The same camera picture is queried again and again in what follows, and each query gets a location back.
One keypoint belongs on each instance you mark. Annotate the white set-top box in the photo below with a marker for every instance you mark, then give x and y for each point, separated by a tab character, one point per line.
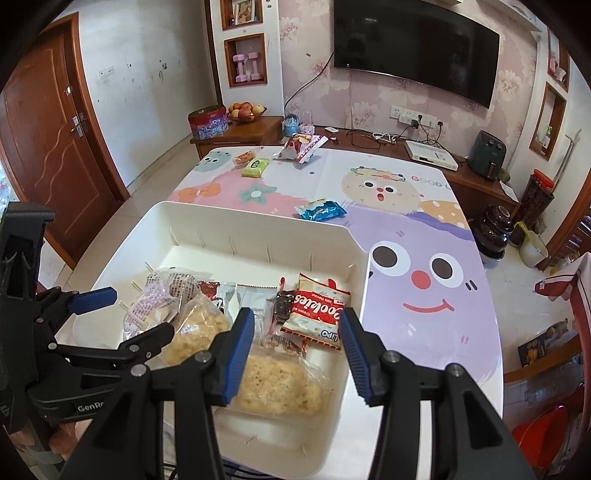
431	154

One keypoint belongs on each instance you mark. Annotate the blue foil snack packet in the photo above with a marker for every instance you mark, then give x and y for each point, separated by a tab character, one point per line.
321	211

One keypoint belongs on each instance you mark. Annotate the photo frame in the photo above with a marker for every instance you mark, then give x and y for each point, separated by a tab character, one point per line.
244	11

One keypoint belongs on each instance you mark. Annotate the dark printed box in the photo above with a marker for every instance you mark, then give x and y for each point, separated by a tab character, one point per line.
542	344

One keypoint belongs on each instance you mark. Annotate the tall red-lidded canister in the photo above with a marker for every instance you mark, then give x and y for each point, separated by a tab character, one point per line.
535	198

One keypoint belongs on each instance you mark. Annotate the dark green air fryer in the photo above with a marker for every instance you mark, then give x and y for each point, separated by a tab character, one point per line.
489	152

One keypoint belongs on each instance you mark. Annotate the small clear rice crisp packet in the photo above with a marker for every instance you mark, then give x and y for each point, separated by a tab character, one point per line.
196	332

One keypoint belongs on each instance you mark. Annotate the red round tin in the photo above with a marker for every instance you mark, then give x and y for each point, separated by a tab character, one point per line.
208	122

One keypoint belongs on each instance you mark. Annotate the wooden cabinet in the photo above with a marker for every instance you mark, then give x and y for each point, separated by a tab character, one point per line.
258	131

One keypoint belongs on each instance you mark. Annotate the red and white cookie packet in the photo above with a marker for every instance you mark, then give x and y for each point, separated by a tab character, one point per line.
316	311

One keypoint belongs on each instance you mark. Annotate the large clear rice crisp packet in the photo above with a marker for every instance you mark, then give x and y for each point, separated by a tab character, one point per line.
281	385

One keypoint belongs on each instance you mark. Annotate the blue snow globe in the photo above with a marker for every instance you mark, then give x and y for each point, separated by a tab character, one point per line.
292	123

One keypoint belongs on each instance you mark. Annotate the small orange snack packet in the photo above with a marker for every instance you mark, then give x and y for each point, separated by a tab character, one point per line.
243	158

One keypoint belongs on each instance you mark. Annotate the clear glass cup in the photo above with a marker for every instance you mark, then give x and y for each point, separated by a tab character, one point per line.
307	122

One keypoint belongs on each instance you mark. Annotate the red plastic stool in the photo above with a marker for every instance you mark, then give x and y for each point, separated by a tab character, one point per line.
540	434

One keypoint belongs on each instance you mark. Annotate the white plastic organizer bin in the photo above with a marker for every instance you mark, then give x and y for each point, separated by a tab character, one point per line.
207	230

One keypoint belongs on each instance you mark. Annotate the clear dark sesame bar packet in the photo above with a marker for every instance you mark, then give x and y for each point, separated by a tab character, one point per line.
282	307

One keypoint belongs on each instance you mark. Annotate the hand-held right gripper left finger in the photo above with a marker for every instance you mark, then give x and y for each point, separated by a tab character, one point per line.
238	355

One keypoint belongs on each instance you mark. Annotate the fruit bowl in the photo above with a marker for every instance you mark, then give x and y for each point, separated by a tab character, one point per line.
247	110

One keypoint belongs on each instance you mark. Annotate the chair with white red cloth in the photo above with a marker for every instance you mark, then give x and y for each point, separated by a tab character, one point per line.
565	281

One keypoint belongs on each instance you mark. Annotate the brown wooden door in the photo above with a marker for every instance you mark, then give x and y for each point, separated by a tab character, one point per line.
51	129

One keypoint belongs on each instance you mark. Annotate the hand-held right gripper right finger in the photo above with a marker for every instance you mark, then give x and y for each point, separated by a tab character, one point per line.
355	360

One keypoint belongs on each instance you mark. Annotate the cartoon printed tablecloth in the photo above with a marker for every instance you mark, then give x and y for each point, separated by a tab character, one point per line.
415	323

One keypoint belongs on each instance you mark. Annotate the dark brown ceramic jar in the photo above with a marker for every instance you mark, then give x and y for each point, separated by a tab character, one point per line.
495	230

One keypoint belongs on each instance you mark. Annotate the pink dumbbell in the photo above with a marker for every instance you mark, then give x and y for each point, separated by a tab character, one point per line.
253	67
239	69

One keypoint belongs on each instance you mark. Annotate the green snack packet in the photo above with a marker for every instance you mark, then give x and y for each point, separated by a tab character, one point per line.
255	167

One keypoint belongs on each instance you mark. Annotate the brown and silver snack packet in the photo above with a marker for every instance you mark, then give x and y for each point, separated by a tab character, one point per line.
216	293

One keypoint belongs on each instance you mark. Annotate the purple and white snack packet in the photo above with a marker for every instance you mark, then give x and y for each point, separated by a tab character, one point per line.
147	300

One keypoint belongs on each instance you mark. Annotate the black wall television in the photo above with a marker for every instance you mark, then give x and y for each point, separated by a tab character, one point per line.
415	50

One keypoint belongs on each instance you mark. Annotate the white wall sockets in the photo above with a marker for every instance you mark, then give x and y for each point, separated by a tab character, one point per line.
413	117

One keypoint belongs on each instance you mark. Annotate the red and clear bread packet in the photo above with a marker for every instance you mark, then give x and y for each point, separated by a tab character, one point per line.
300	146

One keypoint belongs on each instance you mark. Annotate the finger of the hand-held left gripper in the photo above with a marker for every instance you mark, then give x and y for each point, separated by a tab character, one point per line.
138	344
92	298

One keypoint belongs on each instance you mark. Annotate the cream plastic pitcher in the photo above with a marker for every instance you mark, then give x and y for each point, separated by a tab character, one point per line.
533	247

